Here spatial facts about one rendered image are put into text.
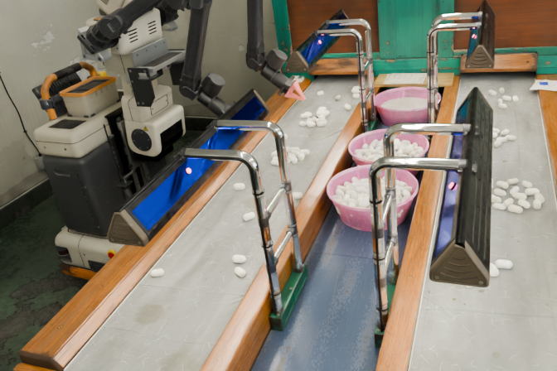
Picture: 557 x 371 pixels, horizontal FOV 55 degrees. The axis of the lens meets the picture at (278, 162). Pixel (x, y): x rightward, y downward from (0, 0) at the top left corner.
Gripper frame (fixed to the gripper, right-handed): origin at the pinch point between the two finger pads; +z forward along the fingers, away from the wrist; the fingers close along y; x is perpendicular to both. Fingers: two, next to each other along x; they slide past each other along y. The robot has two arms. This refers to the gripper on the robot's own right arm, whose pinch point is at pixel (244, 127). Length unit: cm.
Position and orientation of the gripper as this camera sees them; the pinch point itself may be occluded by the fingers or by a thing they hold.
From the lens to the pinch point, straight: 197.2
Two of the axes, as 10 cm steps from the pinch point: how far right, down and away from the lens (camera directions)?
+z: 7.9, 6.1, 0.2
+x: -5.1, 6.4, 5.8
